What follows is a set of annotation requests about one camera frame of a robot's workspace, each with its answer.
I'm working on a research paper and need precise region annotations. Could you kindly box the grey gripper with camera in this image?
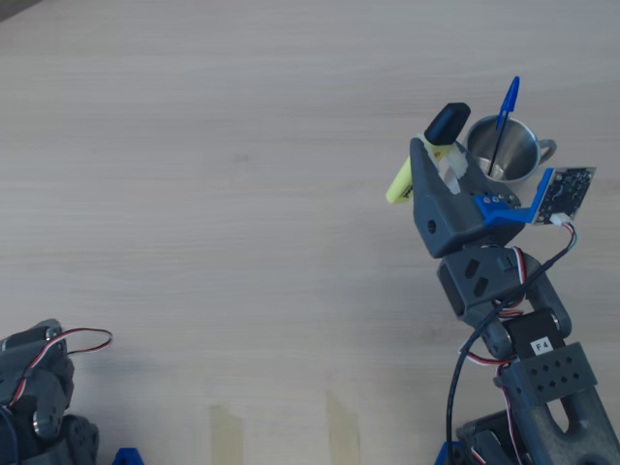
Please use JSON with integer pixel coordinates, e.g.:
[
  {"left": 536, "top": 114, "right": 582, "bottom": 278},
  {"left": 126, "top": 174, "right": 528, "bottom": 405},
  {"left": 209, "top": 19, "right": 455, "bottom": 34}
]
[{"left": 409, "top": 138, "right": 528, "bottom": 260}]

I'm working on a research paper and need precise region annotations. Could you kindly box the yellow highlighter with black cap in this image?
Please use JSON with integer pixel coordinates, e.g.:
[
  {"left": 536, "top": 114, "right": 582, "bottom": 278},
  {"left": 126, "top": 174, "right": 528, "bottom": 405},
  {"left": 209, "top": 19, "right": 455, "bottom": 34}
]
[{"left": 385, "top": 101, "right": 472, "bottom": 206}]

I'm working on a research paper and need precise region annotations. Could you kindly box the silver metal cup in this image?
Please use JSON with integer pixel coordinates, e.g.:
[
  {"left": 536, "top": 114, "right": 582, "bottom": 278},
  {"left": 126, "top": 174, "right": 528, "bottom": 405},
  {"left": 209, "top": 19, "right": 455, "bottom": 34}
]
[{"left": 462, "top": 114, "right": 558, "bottom": 183}]

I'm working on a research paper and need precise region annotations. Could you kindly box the blue ballpoint pen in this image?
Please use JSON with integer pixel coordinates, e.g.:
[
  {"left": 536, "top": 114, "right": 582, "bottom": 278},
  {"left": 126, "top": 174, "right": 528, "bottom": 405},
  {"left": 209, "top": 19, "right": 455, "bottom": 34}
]
[{"left": 487, "top": 76, "right": 521, "bottom": 175}]

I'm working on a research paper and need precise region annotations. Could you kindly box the blue camera bracket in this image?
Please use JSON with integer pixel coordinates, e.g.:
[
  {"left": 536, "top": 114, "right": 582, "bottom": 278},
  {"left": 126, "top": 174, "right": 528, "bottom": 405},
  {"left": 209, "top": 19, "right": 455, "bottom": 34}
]
[{"left": 474, "top": 168, "right": 556, "bottom": 227}]

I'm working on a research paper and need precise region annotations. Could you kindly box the small camera circuit board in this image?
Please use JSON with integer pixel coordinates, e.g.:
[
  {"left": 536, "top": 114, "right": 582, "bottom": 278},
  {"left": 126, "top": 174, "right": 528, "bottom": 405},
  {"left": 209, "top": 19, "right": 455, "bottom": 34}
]
[{"left": 532, "top": 166, "right": 598, "bottom": 228}]

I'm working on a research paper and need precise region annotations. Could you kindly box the grey robot arm with camera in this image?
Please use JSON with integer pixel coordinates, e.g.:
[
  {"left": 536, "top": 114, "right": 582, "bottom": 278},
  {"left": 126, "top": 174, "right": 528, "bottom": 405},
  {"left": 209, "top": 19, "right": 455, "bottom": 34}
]
[{"left": 437, "top": 244, "right": 620, "bottom": 465}]

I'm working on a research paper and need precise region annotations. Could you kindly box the black camera cable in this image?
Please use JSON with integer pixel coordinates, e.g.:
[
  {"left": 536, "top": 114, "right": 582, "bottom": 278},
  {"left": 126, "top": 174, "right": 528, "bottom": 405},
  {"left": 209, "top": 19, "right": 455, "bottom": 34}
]
[{"left": 445, "top": 220, "right": 578, "bottom": 465}]

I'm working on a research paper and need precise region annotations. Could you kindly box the blue base plate with black block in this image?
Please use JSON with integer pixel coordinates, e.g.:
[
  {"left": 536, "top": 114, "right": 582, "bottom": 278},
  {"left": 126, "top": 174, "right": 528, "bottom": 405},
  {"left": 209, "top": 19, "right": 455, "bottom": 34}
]
[{"left": 433, "top": 440, "right": 461, "bottom": 465}]

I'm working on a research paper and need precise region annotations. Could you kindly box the red white black servo wire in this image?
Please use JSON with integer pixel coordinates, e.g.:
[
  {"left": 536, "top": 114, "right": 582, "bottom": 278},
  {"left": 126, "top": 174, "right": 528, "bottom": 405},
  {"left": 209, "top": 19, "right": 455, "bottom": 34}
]
[{"left": 18, "top": 328, "right": 113, "bottom": 403}]

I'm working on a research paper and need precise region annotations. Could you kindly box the grey robot arm without camera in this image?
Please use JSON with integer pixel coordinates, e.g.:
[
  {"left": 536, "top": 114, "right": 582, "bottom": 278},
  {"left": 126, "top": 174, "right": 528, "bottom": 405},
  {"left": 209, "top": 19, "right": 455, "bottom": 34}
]
[{"left": 0, "top": 318, "right": 101, "bottom": 465}]

